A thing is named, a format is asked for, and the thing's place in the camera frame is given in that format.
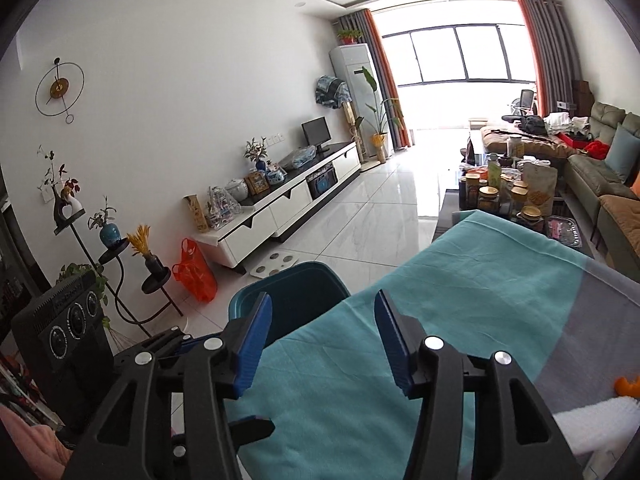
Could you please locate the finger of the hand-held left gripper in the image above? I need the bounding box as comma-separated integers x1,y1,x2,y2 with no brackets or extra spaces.
131,326,203,358
227,414,277,456

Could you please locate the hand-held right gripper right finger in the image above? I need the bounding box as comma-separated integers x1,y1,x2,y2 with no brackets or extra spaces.
374,289,583,480

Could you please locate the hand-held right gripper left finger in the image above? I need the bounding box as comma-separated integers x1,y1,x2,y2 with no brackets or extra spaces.
65,291,275,480

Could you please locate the teal plastic bin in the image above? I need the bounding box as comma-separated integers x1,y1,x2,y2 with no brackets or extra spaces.
228,261,352,348

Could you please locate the orange peel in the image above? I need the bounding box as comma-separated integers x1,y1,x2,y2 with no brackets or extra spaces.
614,375,640,399

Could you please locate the person's left forearm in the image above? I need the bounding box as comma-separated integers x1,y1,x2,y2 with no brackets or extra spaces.
0,400,73,480

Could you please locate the black three-tier plant stand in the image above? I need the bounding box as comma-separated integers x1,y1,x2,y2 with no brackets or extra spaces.
54,207,185,338

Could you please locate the orange plastic bag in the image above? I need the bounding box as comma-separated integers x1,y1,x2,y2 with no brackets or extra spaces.
172,238,218,303

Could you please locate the green trailing plant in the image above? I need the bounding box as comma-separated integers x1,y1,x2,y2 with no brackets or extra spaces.
56,262,113,333

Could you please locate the black vase with yellow wheat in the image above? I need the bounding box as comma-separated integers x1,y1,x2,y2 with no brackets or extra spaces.
126,224,165,275

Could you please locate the teal and grey blanket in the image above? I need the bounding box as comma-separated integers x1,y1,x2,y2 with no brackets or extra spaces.
225,210,640,480

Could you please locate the white mat with circles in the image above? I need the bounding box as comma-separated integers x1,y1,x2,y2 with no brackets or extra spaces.
250,252,299,280

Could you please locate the blue vase with plant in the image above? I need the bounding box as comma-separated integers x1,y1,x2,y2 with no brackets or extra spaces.
88,196,122,248

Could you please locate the brown kraft box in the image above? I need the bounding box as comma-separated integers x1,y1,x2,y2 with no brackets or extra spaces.
183,195,210,233

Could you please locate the white vase with red-leaf branch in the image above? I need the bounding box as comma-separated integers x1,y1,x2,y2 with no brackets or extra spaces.
37,145,83,223

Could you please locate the white TV cabinet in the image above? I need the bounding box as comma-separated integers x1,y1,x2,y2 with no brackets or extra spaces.
192,141,362,270

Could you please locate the wrapped ship model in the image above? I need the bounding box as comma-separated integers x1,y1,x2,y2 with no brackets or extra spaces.
207,186,242,231

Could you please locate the dark glass coffee table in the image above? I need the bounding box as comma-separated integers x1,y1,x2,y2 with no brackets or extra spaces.
434,180,596,261

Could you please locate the white ceramic jar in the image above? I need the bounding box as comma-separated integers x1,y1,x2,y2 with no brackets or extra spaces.
226,177,250,203

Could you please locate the group of glass jars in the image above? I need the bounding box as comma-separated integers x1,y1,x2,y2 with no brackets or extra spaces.
457,152,546,233

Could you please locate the olive branch in blue vase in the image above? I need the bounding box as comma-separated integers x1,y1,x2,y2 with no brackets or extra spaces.
244,136,269,172

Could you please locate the clear plastic bag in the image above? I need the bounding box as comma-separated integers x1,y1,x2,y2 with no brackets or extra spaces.
277,146,318,171

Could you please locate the clear plastic tray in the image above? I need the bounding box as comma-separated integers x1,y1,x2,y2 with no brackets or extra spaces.
545,215,586,250

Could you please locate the kraft paper pouch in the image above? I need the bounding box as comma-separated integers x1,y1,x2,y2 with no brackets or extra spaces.
522,162,558,208

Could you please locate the white fluffy towel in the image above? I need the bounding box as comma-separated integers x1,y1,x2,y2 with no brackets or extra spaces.
552,394,640,458

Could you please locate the bamboo floor stand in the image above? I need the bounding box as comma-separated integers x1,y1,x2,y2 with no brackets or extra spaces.
344,100,366,161

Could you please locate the black monitor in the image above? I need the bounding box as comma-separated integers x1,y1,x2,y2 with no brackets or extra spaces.
301,116,332,155

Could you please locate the brown ottoman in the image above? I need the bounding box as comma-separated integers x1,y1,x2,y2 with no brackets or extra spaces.
480,125,591,161

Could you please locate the tall leafy floor plant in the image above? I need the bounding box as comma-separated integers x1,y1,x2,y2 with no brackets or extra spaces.
361,66,403,136

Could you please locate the green sofa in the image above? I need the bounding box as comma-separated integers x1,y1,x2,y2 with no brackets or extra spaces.
565,101,640,261

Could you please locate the brown sofa blanket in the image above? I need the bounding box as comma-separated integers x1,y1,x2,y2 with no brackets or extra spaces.
597,192,640,271

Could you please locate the blue printed cloth bundle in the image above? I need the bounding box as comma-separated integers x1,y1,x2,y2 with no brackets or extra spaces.
315,75,353,110

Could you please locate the white standing air conditioner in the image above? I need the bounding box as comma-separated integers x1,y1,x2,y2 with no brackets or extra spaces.
329,43,383,161

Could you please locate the black office chair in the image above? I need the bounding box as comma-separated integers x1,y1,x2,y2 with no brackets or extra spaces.
502,89,538,123

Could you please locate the white clothes pile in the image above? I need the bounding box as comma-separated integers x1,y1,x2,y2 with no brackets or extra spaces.
545,112,591,133

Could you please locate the grey and orange curtain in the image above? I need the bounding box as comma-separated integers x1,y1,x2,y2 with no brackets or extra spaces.
516,0,583,121
334,8,412,151

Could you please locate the large black-framed window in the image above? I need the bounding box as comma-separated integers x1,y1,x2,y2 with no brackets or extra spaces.
382,22,538,86

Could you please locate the teal cushion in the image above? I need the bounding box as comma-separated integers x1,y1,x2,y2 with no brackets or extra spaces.
605,122,640,183

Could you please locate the wooden picture frame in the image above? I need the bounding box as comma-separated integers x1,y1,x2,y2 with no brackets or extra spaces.
244,171,271,196

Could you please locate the round black wall clock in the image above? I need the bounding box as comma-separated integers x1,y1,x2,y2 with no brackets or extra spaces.
35,57,85,125

